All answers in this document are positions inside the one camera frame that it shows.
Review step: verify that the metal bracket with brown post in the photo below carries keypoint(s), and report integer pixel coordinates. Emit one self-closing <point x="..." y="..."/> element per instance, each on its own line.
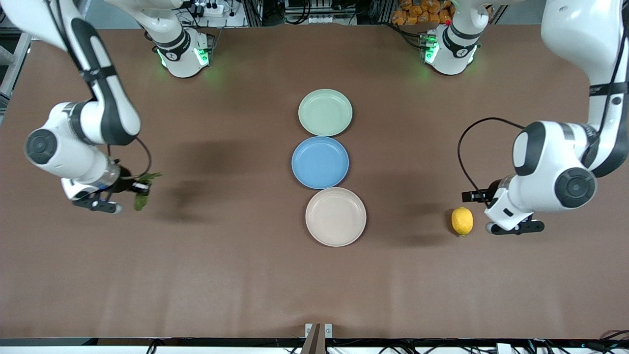
<point x="318" y="334"/>

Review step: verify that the green lettuce leaf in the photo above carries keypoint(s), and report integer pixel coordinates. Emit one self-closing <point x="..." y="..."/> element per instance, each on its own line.
<point x="141" y="200"/>

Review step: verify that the pale green round plate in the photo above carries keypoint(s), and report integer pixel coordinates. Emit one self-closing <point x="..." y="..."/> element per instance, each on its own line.
<point x="325" y="112"/>

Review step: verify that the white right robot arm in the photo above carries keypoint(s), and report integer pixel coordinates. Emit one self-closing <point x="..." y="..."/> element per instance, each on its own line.
<point x="64" y="147"/>

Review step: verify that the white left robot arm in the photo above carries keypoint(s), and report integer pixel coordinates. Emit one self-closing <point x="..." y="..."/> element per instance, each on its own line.
<point x="550" y="157"/>

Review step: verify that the blue round plate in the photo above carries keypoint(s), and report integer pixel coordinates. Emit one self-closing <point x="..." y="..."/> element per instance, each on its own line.
<point x="320" y="162"/>

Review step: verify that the aluminium frame profile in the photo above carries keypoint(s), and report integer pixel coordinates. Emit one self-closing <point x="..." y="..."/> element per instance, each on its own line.
<point x="19" y="59"/>

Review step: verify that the white power strip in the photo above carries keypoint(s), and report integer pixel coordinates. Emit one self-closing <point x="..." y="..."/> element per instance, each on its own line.
<point x="211" y="9"/>

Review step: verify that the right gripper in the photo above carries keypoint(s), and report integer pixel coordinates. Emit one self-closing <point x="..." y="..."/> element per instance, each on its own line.
<point x="124" y="184"/>

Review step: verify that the beige round plate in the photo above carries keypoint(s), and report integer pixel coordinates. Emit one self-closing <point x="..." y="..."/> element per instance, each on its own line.
<point x="335" y="217"/>

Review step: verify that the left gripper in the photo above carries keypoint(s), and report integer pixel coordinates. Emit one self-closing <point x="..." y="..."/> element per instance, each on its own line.
<point x="493" y="190"/>

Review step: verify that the bag of orange items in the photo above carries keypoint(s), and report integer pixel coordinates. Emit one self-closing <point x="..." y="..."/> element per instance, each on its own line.
<point x="417" y="12"/>

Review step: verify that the yellow lemon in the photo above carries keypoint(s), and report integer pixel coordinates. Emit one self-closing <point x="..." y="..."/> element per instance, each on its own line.
<point x="462" y="221"/>

